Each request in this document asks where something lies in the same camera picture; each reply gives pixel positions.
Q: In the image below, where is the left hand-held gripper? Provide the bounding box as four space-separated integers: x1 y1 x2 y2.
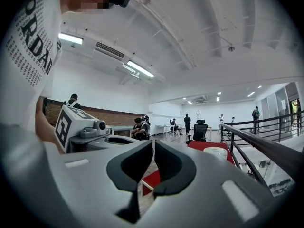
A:
54 104 143 154

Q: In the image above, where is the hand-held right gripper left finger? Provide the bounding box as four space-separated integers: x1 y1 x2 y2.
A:
42 140 154 228

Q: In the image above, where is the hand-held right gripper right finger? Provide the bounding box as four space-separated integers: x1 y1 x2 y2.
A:
140 140 276 228

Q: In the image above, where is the white cylindrical container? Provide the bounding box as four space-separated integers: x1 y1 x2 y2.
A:
203 146 229 162

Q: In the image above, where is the person's left forearm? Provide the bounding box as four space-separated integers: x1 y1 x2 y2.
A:
35 96 65 154

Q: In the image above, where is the light teal desk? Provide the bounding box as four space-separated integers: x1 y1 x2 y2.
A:
105 125 135 139

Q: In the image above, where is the black white gaming chair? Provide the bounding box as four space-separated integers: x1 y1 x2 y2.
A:
141 114 151 128

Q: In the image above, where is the long white desk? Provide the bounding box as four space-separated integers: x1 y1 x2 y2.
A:
155 124 174 138

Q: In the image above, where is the black mesh office chair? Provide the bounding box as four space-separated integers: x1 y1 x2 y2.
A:
186 119 209 145

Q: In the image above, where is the dark metal railing wooden handrail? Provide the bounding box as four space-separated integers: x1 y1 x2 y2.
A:
220 110 304 194

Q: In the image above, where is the ceiling tube light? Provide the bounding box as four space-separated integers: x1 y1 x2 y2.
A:
125 60 155 78
58 32 84 45

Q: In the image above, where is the ceiling air vent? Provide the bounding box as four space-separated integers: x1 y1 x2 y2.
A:
95 41 125 59

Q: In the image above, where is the row of recessed ceiling lights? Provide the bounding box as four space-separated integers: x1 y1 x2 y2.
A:
181 85 263 105

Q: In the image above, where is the white printed t-shirt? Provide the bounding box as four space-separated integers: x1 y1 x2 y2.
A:
0 0 63 137

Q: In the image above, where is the left hand-held gripper camera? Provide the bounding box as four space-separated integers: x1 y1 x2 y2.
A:
79 119 111 139

